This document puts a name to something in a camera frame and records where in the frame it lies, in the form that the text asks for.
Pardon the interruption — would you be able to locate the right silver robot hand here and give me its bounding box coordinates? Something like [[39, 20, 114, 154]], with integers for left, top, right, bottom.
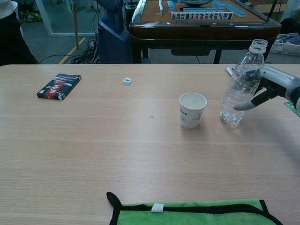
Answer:
[[233, 66, 300, 112]]

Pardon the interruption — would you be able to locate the transparent plastic bottle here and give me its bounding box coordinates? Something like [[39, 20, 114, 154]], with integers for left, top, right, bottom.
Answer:
[[219, 38, 269, 124]]

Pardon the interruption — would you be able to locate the white paper cup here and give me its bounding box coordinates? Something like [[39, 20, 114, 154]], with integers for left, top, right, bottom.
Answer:
[[179, 92, 208, 129]]

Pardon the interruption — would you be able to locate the white plastic basket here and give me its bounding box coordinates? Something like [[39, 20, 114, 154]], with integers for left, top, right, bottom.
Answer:
[[269, 39, 300, 56]]

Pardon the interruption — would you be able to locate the brown mahjong table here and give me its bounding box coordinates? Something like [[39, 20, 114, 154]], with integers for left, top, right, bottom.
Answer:
[[129, 0, 282, 64]]

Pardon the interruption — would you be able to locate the face-up mahjong tile row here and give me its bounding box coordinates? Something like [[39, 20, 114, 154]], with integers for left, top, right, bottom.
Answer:
[[171, 12, 234, 21]]

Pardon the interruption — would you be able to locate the green cloth with black trim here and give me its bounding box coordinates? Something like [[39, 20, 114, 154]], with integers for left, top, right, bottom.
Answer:
[[106, 191, 284, 225]]

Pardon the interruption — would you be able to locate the wooden stick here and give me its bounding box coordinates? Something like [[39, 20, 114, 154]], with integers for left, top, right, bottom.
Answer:
[[72, 0, 80, 50]]

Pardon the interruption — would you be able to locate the black red patterned box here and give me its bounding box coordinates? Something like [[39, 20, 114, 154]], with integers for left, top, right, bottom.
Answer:
[[37, 73, 82, 101]]

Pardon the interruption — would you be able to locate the black floor cable bundle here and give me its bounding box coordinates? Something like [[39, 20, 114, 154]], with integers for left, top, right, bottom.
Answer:
[[42, 38, 102, 64]]

